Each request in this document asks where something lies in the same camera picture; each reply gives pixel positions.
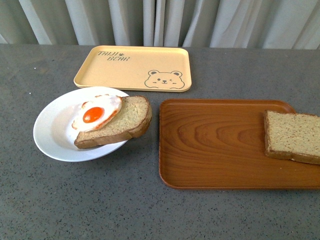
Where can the beige bear tray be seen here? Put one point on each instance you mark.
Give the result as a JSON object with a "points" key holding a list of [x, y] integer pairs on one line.
{"points": [[136, 68]]}

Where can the fried egg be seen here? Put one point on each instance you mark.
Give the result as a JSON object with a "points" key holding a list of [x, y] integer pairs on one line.
{"points": [[97, 112]]}

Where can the brown wooden tray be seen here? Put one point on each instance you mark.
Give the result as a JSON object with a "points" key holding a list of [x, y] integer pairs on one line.
{"points": [[220, 144]]}

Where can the grey curtain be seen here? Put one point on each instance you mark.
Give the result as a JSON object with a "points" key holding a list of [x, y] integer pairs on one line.
{"points": [[264, 24]]}

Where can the bread slice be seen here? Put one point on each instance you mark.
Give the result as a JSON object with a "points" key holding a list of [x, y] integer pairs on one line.
{"points": [[292, 136], [132, 121]]}

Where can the white round plate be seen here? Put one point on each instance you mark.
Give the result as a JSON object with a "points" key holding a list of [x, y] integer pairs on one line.
{"points": [[53, 133]]}

